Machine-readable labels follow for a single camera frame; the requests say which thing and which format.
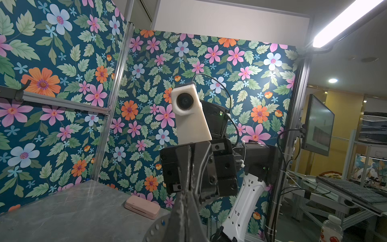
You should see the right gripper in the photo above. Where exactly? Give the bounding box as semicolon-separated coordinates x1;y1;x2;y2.
160;138;238;203

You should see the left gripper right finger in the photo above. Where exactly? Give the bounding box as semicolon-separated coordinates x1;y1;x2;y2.
185;191;208;242

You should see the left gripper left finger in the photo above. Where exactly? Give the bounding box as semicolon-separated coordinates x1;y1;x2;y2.
162;193;185;242

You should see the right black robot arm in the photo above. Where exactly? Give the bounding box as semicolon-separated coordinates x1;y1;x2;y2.
159;138;279;242

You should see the pink eraser case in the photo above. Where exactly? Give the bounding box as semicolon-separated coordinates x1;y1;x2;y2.
124;196;161;220

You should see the plastic drink bottle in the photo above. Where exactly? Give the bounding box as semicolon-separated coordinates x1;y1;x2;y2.
319;215;343;242

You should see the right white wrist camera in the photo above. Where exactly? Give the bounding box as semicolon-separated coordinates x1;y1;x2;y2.
171;82;212;145

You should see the wall mounted monitor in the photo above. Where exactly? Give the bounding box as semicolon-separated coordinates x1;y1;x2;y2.
301;94;335;156

